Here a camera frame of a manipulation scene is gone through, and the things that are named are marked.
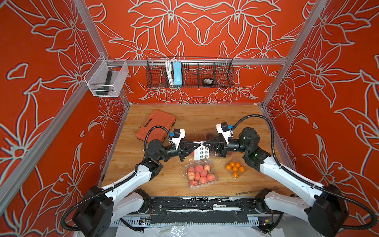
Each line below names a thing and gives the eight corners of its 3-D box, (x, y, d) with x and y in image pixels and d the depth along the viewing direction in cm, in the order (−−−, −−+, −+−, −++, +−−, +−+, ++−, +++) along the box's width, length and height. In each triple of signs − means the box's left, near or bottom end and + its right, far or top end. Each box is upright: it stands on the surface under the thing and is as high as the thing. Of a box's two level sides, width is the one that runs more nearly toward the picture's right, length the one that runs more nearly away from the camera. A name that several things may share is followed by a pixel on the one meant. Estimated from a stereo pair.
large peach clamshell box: (189, 190, 79) (189, 188, 75) (184, 167, 88) (184, 164, 83) (218, 183, 82) (220, 180, 77) (211, 161, 90) (212, 158, 86)
